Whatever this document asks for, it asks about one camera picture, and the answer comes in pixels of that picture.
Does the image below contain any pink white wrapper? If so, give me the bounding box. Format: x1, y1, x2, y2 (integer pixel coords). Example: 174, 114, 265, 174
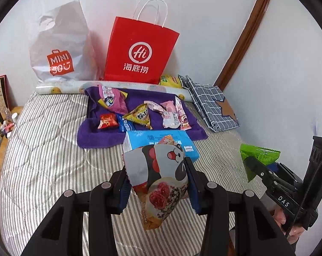
144, 100, 165, 112

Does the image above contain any white plastic shopping bag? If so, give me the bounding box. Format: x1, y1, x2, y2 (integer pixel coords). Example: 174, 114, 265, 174
29, 0, 99, 84

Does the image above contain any green snack packet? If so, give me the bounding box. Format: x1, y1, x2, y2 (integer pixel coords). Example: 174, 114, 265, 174
239, 143, 281, 183

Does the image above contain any purple snack packet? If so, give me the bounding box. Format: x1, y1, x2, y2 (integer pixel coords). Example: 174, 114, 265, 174
97, 84, 129, 115

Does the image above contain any yellow triangular snack packet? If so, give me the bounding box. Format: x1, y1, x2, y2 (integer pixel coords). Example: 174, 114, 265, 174
123, 103, 153, 130

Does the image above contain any blue checked folded cloth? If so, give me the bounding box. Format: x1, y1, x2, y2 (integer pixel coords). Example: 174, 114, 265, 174
178, 74, 241, 132

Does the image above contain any brown wooden door frame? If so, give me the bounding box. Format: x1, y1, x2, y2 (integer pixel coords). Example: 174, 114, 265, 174
214, 0, 276, 92

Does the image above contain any wooden nightstand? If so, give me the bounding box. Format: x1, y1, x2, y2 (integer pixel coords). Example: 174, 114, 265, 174
0, 106, 24, 179

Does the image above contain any small red snack packet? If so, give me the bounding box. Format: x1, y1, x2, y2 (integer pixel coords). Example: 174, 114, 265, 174
98, 113, 117, 130

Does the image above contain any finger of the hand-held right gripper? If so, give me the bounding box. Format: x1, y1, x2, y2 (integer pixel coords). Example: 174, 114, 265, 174
267, 161, 304, 186
245, 156, 297, 192

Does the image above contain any red paper bag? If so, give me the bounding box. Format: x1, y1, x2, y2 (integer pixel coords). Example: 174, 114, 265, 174
104, 0, 180, 84

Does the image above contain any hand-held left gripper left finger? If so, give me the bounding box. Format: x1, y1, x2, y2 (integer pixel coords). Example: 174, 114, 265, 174
21, 169, 132, 256

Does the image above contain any long pink bear snack packet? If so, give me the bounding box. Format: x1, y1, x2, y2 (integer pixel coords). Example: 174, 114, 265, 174
175, 97, 191, 131

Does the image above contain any small blue snack packet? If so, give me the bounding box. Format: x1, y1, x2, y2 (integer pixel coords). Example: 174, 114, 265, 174
116, 113, 135, 133

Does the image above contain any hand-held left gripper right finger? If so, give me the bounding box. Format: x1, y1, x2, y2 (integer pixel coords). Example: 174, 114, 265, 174
184, 157, 292, 256

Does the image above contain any blue tissue pack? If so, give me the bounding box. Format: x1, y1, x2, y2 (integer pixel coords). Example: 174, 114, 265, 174
123, 130, 199, 163

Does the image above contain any panda print snack packet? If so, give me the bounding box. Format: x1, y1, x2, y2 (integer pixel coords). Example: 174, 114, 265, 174
123, 136, 189, 230

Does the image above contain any striped mattress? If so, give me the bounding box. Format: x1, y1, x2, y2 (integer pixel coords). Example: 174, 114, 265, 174
0, 91, 270, 256

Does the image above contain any person's right hand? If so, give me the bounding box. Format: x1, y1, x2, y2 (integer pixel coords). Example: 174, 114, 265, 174
273, 207, 300, 243

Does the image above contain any purple towel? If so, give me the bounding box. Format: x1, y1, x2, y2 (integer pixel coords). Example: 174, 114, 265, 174
77, 85, 209, 149

